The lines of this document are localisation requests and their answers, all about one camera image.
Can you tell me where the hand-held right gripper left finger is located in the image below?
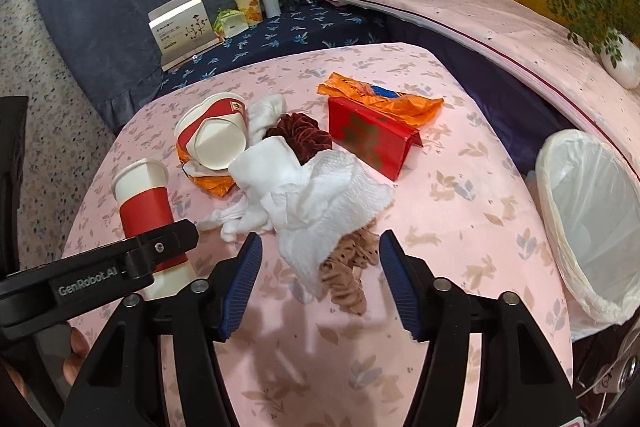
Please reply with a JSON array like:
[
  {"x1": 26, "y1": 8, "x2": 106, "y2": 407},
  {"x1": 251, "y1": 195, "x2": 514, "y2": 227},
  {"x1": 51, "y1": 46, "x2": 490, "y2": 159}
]
[{"x1": 60, "y1": 232, "x2": 263, "y2": 427}]

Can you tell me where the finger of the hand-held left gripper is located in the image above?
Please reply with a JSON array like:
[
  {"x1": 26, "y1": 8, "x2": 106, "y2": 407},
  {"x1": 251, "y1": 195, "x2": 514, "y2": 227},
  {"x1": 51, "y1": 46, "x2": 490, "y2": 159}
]
[{"x1": 124, "y1": 219, "x2": 200, "y2": 281}]

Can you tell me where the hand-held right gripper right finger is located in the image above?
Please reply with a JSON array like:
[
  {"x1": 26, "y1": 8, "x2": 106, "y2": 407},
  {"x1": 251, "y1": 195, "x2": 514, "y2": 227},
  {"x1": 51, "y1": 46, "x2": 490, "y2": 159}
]
[{"x1": 378, "y1": 230, "x2": 583, "y2": 427}]

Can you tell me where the red white paper cup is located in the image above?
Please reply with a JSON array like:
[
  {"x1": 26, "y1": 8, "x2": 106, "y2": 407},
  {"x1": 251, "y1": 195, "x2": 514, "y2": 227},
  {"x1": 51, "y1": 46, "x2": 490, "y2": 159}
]
[
  {"x1": 174, "y1": 92, "x2": 247, "y2": 160},
  {"x1": 191, "y1": 117, "x2": 249, "y2": 171},
  {"x1": 112, "y1": 158, "x2": 199, "y2": 303}
]

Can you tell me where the beige scrunchie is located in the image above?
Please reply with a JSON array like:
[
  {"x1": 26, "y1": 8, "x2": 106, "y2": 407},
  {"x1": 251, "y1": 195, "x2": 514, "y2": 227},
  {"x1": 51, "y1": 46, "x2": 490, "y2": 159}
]
[{"x1": 319, "y1": 227, "x2": 382, "y2": 317}]

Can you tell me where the white tissue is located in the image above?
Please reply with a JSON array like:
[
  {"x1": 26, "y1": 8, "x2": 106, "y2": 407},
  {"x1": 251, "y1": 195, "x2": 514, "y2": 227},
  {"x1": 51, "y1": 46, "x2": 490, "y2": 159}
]
[
  {"x1": 246, "y1": 93, "x2": 289, "y2": 146},
  {"x1": 228, "y1": 140, "x2": 307, "y2": 208},
  {"x1": 196, "y1": 197, "x2": 274, "y2": 244}
]

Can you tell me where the small orange wrapper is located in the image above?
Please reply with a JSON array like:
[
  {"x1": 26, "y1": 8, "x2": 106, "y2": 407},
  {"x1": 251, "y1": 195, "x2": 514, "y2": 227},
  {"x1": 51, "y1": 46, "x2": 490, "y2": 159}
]
[{"x1": 176, "y1": 139, "x2": 242, "y2": 200}]

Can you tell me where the white embossed paper towel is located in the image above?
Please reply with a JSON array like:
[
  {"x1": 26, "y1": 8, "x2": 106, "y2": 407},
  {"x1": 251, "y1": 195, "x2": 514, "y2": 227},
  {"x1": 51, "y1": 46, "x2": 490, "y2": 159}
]
[{"x1": 260, "y1": 151, "x2": 397, "y2": 303}]

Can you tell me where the dark red velvet scrunchie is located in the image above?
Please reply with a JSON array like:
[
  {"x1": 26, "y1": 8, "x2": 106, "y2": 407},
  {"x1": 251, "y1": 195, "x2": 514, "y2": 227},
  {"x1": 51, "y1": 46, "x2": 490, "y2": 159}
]
[{"x1": 264, "y1": 112, "x2": 334, "y2": 165}]

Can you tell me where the red paper box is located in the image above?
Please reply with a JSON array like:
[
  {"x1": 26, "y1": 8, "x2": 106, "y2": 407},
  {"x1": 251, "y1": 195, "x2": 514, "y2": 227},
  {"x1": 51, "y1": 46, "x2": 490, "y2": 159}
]
[{"x1": 327, "y1": 97, "x2": 424, "y2": 182}]

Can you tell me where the orange plastic bag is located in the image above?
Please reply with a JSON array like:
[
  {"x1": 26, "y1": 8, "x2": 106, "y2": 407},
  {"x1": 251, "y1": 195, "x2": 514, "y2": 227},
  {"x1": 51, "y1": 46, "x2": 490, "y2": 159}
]
[{"x1": 317, "y1": 72, "x2": 445, "y2": 128}]

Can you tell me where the white trash bin with liner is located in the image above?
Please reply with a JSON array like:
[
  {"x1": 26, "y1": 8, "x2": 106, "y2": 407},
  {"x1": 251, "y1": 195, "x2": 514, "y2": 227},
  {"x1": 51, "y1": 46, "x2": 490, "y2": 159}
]
[{"x1": 535, "y1": 128, "x2": 640, "y2": 342}]

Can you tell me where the person's left hand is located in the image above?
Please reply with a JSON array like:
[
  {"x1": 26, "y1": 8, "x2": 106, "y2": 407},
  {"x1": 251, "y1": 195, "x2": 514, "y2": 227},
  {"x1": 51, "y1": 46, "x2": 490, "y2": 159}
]
[{"x1": 62, "y1": 326, "x2": 94, "y2": 387}]

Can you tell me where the black chair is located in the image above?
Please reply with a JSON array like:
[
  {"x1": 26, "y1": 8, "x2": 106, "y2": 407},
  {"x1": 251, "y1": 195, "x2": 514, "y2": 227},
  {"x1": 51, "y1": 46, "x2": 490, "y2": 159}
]
[{"x1": 0, "y1": 95, "x2": 29, "y2": 279}]

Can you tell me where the white gift box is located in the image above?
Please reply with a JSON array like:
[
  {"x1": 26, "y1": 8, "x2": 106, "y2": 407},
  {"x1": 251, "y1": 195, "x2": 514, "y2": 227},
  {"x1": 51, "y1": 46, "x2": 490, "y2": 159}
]
[{"x1": 148, "y1": 0, "x2": 224, "y2": 72}]

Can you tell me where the dark purple cloth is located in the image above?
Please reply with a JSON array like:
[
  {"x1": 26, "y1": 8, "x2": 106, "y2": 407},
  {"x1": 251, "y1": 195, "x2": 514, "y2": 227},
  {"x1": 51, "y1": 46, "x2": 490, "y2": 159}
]
[{"x1": 384, "y1": 13, "x2": 577, "y2": 180}]

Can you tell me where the dark bag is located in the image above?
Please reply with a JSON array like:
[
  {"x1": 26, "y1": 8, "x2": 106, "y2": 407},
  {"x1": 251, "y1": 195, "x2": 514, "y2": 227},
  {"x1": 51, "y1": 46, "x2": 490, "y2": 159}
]
[{"x1": 571, "y1": 332, "x2": 640, "y2": 414}]

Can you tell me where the small green yellow box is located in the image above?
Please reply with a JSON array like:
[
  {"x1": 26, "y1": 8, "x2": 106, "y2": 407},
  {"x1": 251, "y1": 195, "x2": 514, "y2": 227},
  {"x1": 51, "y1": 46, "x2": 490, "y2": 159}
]
[{"x1": 213, "y1": 8, "x2": 249, "y2": 39}]

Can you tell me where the tin with orange flowers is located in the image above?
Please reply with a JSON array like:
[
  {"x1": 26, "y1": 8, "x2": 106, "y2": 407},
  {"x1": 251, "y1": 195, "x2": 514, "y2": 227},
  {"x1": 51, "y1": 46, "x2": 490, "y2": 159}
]
[{"x1": 233, "y1": 0, "x2": 264, "y2": 27}]

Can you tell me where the navy floral cloth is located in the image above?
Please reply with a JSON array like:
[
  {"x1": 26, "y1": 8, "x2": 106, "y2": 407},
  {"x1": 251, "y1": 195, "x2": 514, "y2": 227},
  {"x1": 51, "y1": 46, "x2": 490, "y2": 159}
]
[{"x1": 159, "y1": 0, "x2": 392, "y2": 96}]

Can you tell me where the pale pink striped sheet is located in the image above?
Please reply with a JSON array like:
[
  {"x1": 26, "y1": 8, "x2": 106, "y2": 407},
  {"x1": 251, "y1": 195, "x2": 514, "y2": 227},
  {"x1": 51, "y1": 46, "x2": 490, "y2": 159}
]
[{"x1": 312, "y1": 0, "x2": 640, "y2": 180}]

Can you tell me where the white plant pot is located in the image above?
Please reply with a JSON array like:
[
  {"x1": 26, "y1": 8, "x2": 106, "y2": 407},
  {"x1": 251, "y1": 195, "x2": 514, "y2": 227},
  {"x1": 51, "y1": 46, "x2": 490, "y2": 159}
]
[{"x1": 599, "y1": 32, "x2": 640, "y2": 89}]

